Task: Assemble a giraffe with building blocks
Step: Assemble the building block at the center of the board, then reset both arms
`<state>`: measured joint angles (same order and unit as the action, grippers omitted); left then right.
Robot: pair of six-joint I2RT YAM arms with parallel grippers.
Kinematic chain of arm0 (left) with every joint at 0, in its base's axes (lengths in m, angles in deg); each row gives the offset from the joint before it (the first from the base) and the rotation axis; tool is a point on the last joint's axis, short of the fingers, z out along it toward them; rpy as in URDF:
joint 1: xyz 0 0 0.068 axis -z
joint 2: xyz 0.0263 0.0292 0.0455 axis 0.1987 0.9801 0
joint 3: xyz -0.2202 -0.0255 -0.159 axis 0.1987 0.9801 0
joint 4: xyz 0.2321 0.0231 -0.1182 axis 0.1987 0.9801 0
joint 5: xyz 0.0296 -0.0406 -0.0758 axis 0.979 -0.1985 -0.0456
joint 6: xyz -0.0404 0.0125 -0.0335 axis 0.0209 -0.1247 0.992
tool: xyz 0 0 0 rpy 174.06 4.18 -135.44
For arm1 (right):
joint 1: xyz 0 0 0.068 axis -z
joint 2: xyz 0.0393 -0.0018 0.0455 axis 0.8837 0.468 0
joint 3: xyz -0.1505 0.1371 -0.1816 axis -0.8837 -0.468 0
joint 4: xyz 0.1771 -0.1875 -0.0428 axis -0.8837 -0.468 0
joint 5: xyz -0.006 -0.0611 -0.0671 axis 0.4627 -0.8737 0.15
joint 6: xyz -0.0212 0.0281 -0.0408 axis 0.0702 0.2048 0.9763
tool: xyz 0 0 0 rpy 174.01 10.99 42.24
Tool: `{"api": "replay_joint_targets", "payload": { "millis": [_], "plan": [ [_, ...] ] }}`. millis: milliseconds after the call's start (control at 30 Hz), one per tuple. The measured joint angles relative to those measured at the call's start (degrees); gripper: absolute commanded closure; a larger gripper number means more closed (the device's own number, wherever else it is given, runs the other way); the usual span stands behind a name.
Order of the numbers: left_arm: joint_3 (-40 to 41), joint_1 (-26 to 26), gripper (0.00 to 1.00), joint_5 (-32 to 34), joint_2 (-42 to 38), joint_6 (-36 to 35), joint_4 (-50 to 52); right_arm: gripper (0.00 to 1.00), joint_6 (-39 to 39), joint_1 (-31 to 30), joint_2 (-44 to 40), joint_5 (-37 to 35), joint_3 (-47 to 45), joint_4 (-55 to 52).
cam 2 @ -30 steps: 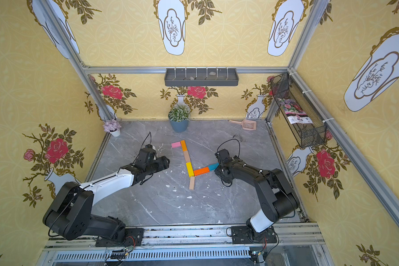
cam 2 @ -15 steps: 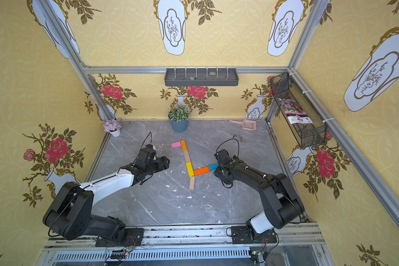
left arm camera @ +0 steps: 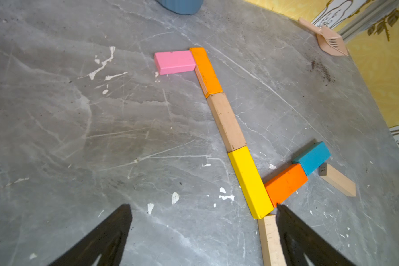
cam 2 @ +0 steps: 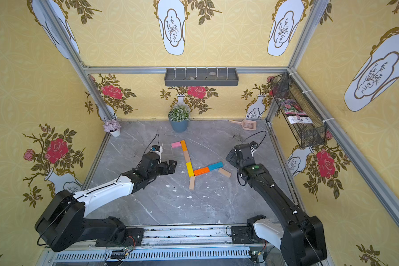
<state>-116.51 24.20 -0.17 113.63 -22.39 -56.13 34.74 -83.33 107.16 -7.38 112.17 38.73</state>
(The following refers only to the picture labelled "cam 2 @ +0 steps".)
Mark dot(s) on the aluminium rail frame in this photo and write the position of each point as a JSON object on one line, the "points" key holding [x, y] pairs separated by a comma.
{"points": [[172, 242]]}

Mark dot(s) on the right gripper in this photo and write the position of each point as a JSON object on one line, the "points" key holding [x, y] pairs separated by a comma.
{"points": [[239, 156]]}

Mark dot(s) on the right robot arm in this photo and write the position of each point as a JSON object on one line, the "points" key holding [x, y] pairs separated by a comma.
{"points": [[299, 237]]}

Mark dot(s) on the flower seed packet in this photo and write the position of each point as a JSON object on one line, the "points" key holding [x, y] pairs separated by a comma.
{"points": [[294, 112]]}

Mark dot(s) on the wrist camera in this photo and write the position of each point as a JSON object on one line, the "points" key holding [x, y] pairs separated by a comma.
{"points": [[254, 145], [156, 149]]}

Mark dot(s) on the amber orange block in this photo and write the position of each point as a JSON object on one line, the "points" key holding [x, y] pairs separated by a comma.
{"points": [[183, 145]]}

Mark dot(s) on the teal block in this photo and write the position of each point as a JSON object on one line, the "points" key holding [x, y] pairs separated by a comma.
{"points": [[215, 166]]}

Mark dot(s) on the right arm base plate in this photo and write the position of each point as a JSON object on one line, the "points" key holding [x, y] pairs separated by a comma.
{"points": [[250, 234]]}

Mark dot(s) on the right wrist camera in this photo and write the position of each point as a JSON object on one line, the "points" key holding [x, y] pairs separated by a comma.
{"points": [[254, 145]]}

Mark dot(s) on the green plant in blue pot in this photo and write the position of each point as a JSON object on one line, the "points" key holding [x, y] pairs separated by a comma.
{"points": [[179, 117]]}

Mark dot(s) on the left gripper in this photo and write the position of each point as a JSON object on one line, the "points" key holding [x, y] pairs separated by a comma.
{"points": [[163, 167]]}

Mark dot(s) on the pink block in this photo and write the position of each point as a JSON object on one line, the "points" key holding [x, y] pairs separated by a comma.
{"points": [[176, 144]]}

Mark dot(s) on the red-orange block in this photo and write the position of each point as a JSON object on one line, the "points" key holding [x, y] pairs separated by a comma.
{"points": [[201, 171]]}

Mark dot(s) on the yellow block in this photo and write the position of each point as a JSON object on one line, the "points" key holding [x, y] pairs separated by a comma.
{"points": [[190, 169]]}

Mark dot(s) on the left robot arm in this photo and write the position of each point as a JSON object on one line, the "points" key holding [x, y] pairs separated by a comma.
{"points": [[64, 222]]}

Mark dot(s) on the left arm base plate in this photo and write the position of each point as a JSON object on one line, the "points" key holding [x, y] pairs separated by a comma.
{"points": [[131, 237]]}

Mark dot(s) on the grey wall shelf tray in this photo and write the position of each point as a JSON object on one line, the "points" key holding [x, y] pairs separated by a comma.
{"points": [[201, 76]]}

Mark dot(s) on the black wire basket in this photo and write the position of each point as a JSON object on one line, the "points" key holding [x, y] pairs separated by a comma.
{"points": [[307, 135]]}

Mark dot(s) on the pink flowers in white pot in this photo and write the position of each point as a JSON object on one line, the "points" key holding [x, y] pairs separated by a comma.
{"points": [[113, 127]]}

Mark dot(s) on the natural wood block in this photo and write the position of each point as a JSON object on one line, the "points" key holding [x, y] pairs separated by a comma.
{"points": [[224, 172], [192, 183], [186, 156]]}

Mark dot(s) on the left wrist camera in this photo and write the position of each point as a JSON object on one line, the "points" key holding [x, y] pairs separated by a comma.
{"points": [[156, 149]]}

